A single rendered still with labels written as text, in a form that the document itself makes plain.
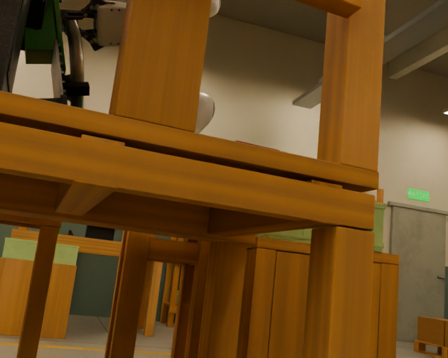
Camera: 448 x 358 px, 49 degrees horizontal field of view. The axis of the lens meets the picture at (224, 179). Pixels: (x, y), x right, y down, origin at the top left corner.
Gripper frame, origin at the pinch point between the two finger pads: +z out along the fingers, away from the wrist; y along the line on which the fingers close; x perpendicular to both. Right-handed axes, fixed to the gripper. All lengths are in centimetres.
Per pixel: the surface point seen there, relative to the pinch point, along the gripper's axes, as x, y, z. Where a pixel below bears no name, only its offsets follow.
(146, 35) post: 38.6, 12.2, -5.5
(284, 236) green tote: 18, -67, -65
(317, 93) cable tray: -368, -228, -380
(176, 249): 11, -71, -29
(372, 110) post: 51, 1, -50
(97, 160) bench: 53, -2, 6
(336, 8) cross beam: 38, 17, -44
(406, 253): -253, -463, -554
